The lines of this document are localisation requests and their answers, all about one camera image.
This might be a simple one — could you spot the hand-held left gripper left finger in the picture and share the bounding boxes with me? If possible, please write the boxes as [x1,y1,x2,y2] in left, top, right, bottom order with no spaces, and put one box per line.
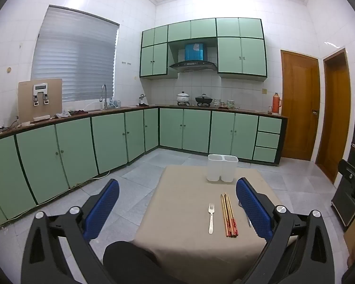
[21,179,120,284]

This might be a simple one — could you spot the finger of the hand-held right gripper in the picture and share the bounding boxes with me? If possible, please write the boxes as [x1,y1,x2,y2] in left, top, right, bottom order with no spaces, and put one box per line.
[337,159,355,182]

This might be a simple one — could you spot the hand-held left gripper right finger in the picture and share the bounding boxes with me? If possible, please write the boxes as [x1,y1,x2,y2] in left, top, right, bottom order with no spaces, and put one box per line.
[235,177,335,284]

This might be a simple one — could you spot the metal spoon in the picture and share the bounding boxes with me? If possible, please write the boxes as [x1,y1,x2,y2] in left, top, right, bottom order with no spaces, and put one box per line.
[237,200,253,228]

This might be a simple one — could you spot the red printed wooden chopstick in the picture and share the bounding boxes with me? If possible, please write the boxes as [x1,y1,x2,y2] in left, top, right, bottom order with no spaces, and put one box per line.
[227,194,239,238]
[226,194,237,238]
[224,194,233,239]
[225,194,235,239]

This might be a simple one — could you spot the plain wooden chopstick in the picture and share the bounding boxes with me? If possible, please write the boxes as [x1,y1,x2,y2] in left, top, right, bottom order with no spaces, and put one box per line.
[221,195,229,238]
[222,194,231,238]

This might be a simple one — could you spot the silver fork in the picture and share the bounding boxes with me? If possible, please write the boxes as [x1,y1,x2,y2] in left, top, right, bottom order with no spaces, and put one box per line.
[208,203,215,234]

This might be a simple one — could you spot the white two-compartment utensil holder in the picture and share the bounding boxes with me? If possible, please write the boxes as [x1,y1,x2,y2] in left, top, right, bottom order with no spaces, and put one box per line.
[206,154,239,183]

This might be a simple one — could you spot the black oven cabinet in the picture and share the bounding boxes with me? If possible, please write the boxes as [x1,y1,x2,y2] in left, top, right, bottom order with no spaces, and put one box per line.
[331,93,355,232]

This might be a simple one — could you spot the plain wooden door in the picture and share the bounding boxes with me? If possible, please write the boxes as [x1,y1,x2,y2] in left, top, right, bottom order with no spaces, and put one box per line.
[315,48,351,184]

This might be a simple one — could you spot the person's left leg black trousers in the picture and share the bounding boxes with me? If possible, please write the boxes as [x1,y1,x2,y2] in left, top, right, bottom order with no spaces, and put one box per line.
[103,240,178,284]

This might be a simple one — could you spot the beige tablecloth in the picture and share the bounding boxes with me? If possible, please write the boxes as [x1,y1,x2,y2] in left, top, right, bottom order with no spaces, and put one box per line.
[133,165,284,284]

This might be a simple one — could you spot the green lower kitchen cabinets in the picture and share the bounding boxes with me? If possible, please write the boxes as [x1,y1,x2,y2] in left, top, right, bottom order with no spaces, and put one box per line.
[0,106,288,231]

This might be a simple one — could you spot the green kitchen cabinets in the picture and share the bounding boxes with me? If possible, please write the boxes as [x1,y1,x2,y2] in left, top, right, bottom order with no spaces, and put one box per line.
[0,106,288,231]
[140,17,268,82]

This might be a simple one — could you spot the red thermos flask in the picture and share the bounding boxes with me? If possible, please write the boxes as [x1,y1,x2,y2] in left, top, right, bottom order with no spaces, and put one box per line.
[272,92,282,116]

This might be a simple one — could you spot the black wok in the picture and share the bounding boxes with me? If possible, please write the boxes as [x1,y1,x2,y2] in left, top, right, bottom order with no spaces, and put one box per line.
[195,94,214,105]

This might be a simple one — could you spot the white water purifier unit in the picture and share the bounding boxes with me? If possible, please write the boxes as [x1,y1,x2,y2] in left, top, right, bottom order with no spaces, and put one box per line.
[32,84,51,106]

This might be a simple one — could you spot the green upper kitchen cabinets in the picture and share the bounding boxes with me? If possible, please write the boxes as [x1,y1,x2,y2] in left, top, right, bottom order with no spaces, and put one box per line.
[140,17,268,82]

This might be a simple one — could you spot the range hood with blue film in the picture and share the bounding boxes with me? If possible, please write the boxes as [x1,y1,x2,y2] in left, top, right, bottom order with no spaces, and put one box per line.
[169,43,218,72]

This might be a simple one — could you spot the grey window blind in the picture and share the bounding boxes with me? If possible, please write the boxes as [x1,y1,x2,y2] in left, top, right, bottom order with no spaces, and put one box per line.
[31,5,120,102]

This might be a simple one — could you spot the wooden door with handle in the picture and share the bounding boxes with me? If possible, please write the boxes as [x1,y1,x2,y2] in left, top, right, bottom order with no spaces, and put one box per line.
[280,49,320,162]

